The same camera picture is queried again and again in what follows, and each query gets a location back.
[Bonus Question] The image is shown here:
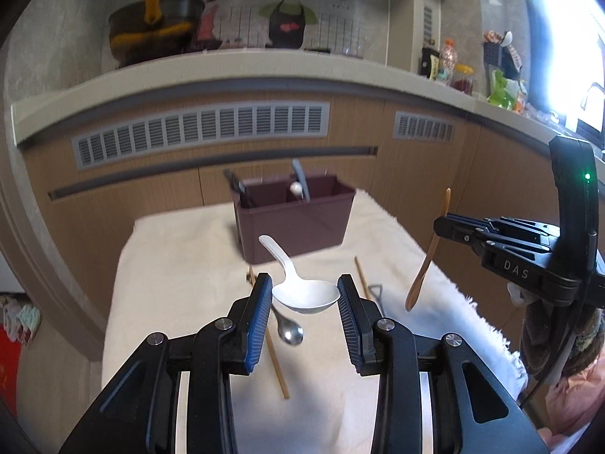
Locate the steel table spoon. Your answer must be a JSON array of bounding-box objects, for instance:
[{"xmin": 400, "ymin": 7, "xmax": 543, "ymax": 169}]
[{"xmin": 272, "ymin": 306, "xmax": 304, "ymax": 347}]

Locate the green plastic bag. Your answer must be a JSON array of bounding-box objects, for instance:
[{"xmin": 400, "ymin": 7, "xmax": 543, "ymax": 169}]
[{"xmin": 487, "ymin": 69, "xmax": 527, "ymax": 114}]

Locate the red-filled glass jar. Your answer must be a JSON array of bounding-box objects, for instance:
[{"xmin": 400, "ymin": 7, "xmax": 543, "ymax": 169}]
[{"xmin": 450, "ymin": 64, "xmax": 475, "ymax": 95}]

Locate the short grey vent grille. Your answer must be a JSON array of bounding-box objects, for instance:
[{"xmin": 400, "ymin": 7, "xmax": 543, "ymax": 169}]
[{"xmin": 393, "ymin": 111, "xmax": 455, "ymax": 143}]

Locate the gloved right hand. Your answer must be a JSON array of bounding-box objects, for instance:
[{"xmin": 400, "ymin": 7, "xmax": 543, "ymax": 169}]
[{"xmin": 507, "ymin": 282, "xmax": 604, "ymax": 383}]

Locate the white towel mat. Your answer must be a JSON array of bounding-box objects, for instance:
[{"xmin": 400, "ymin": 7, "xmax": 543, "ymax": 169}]
[{"xmin": 101, "ymin": 192, "xmax": 528, "ymax": 453}]

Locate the maroon plastic utensil holder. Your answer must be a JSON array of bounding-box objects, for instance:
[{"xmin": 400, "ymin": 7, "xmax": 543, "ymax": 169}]
[{"xmin": 231, "ymin": 173, "xmax": 356, "ymax": 266}]

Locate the light blue plastic spoon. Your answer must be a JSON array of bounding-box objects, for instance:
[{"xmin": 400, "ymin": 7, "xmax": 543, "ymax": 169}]
[{"xmin": 291, "ymin": 159, "xmax": 311, "ymax": 202}]

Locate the white ball-end scoop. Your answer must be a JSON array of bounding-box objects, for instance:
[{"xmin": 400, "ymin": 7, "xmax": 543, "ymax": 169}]
[{"xmin": 289, "ymin": 182, "xmax": 304, "ymax": 200}]

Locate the dark-handled table knife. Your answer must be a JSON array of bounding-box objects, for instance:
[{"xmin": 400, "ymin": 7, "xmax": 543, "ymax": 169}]
[{"xmin": 222, "ymin": 168, "xmax": 256, "ymax": 208}]

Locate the red box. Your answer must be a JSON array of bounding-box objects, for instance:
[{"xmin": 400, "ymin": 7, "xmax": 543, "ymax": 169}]
[{"xmin": 0, "ymin": 329, "xmax": 22, "ymax": 416}]

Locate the black cooking pot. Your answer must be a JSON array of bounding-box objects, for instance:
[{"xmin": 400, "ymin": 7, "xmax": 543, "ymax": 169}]
[{"xmin": 109, "ymin": 0, "xmax": 205, "ymax": 68}]

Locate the wooden spoon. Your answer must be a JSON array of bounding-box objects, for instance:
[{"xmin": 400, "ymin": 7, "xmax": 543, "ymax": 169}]
[{"xmin": 405, "ymin": 188, "xmax": 451, "ymax": 312}]

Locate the white ceramic soup spoon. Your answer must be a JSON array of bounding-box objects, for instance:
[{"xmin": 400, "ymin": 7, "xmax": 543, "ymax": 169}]
[{"xmin": 258, "ymin": 235, "xmax": 340, "ymax": 315}]

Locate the dark sauce bottle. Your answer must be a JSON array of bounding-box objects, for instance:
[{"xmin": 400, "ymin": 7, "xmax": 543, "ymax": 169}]
[{"xmin": 419, "ymin": 39, "xmax": 439, "ymax": 80}]

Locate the metal shovel-handle utensil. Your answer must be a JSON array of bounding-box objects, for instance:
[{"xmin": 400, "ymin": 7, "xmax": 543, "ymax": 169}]
[{"xmin": 368, "ymin": 284, "xmax": 386, "ymax": 317}]

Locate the wooden chopstick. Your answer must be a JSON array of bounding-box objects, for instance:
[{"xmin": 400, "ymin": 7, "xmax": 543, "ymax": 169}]
[
  {"xmin": 354, "ymin": 256, "xmax": 372, "ymax": 300},
  {"xmin": 246, "ymin": 266, "xmax": 290, "ymax": 400}
]

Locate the long grey vent grille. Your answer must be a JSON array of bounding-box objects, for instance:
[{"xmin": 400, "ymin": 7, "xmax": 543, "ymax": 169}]
[{"xmin": 72, "ymin": 101, "xmax": 330, "ymax": 170}]

